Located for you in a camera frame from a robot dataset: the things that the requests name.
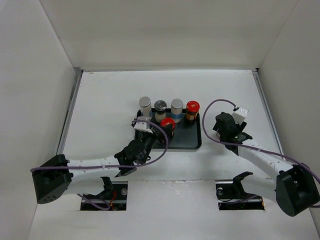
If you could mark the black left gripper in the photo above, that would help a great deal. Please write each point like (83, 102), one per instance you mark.
(155, 136)

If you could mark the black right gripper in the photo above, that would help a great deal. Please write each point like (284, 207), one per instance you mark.
(241, 127)

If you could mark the red-lid chili sauce jar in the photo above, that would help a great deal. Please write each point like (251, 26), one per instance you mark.
(168, 125)

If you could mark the red-lid dark sauce jar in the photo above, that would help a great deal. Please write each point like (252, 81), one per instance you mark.
(192, 110)

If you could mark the silver-lid white-bead jar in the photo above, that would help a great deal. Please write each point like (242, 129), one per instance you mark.
(145, 106)

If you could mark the black-cap salt grinder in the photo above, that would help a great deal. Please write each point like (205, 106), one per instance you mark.
(160, 110)

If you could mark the white-bead jar blue label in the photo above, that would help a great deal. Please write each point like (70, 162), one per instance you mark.
(176, 109)

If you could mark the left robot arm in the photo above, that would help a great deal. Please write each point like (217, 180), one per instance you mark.
(58, 175)

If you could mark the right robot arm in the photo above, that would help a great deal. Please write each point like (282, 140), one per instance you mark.
(291, 186)

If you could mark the black metal baking tray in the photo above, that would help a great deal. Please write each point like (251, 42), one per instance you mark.
(186, 136)

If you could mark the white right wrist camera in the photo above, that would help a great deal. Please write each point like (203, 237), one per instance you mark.
(239, 114)

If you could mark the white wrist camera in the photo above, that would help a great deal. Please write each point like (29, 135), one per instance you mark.
(142, 124)
(239, 114)

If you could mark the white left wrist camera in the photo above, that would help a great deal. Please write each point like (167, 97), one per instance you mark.
(142, 124)

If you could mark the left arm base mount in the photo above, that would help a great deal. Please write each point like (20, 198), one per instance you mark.
(113, 197)

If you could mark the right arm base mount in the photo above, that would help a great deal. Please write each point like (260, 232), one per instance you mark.
(231, 195)

